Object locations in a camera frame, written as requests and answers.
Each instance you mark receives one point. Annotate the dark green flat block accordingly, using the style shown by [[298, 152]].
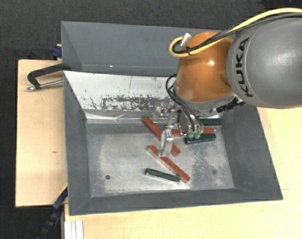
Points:
[[205, 138], [162, 175], [211, 121]]

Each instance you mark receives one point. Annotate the black cylinder on white bracket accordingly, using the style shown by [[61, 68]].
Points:
[[229, 106]]

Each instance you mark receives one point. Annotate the grey metal bin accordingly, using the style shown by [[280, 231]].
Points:
[[130, 143]]

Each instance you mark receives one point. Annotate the red-brown flat block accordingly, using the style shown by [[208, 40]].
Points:
[[208, 130], [174, 167], [153, 128]]

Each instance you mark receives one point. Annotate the pale wood board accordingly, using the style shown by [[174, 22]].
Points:
[[40, 133]]

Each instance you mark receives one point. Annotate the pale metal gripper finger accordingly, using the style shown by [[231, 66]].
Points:
[[170, 146], [162, 146]]

